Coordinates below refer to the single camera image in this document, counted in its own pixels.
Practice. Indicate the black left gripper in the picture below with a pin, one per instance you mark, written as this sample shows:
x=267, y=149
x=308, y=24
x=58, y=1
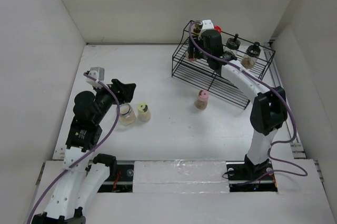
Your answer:
x=126, y=89

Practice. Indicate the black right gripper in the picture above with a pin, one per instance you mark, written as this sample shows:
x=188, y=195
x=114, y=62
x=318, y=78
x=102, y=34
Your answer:
x=191, y=50

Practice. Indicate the yellow oil bottle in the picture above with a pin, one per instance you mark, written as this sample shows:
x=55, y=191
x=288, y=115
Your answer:
x=196, y=29

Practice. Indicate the clear glass jar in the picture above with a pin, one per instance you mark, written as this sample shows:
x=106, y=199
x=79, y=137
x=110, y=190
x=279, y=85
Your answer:
x=126, y=116

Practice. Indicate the red lid sauce jar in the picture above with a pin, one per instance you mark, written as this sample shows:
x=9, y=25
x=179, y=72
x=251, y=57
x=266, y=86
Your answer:
x=217, y=28

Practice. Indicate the yellow lid spice shaker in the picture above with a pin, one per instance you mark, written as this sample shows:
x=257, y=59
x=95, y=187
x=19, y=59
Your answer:
x=144, y=113

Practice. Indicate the black lid spice shaker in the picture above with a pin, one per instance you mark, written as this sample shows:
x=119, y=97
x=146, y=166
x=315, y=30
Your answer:
x=232, y=45

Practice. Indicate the pink lid spice shaker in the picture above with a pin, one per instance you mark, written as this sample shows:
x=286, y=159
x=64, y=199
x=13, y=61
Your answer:
x=202, y=99

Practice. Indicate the black flip lid shaker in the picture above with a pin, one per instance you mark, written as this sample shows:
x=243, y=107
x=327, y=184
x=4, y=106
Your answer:
x=251, y=55

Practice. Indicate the white lid sauce jar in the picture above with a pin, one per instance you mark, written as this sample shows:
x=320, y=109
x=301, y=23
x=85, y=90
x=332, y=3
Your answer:
x=191, y=56

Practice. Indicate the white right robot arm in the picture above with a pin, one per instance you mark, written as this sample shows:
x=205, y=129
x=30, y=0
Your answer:
x=269, y=109

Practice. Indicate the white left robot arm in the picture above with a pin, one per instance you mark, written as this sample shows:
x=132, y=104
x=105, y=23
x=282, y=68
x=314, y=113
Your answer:
x=69, y=195

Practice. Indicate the black wire rack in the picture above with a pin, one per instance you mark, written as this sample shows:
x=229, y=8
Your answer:
x=200, y=75

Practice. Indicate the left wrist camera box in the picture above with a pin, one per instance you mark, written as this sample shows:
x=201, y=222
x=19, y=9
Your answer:
x=98, y=74

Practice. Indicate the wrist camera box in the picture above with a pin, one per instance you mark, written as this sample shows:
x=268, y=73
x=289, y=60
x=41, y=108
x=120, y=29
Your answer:
x=205, y=25
x=98, y=74

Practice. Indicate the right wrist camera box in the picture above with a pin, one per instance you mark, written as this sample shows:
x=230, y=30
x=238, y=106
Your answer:
x=205, y=25

